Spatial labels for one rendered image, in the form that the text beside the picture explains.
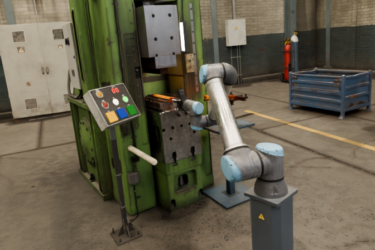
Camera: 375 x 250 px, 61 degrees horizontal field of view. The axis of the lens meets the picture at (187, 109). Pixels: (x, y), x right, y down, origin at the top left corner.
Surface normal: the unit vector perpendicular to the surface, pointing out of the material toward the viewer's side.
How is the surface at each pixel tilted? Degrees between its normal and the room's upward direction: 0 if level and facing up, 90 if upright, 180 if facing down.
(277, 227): 90
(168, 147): 90
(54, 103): 90
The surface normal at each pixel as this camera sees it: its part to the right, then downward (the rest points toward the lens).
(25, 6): 0.40, 0.16
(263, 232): -0.72, 0.21
